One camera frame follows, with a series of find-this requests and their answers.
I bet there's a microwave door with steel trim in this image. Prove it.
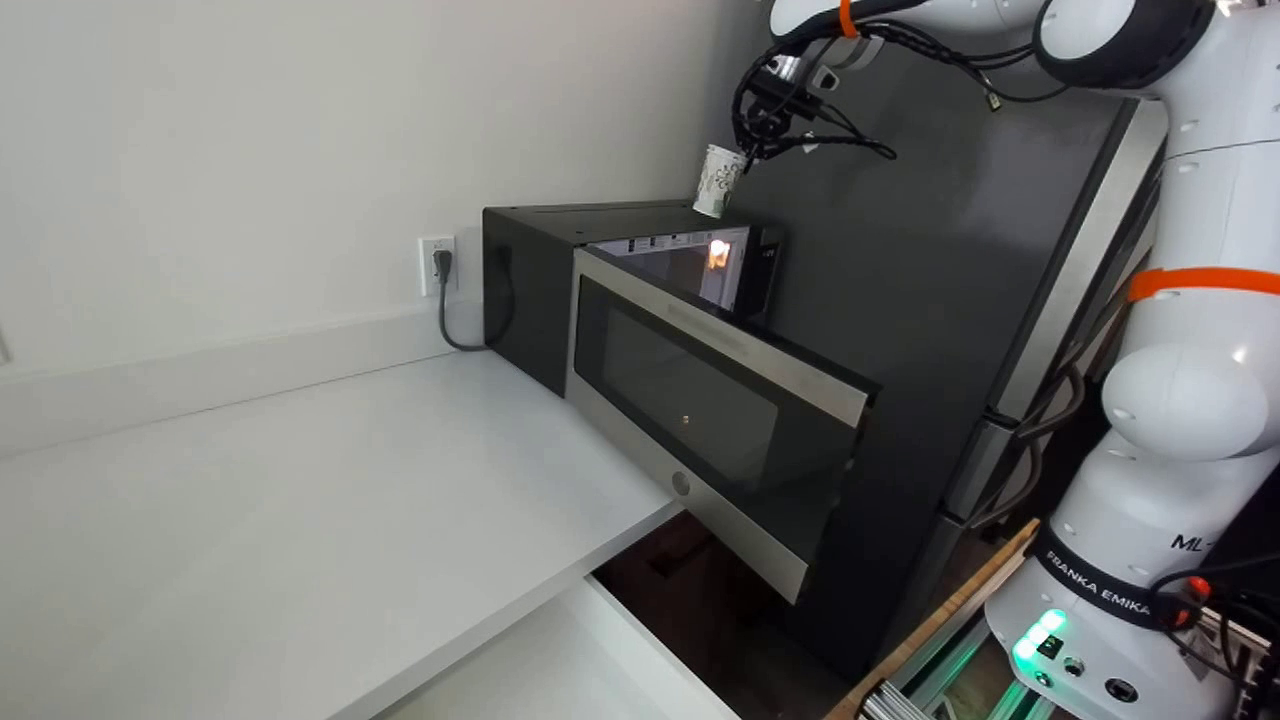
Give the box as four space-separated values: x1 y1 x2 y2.
563 243 881 610

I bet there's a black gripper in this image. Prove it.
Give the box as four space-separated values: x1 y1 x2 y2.
729 37 855 174

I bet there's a white wall power outlet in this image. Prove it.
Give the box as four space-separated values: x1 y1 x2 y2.
410 224 465 302

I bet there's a patterned paper cup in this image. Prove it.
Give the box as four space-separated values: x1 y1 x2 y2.
688 139 747 224

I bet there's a large black appliance steel trim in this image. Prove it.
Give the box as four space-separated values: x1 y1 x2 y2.
722 44 1175 690

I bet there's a wooden plank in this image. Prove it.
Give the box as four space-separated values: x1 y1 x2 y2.
819 516 1044 720

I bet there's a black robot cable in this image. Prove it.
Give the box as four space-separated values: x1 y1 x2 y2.
745 13 1044 167

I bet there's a black power cord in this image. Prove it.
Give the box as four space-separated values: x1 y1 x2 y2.
426 243 496 361

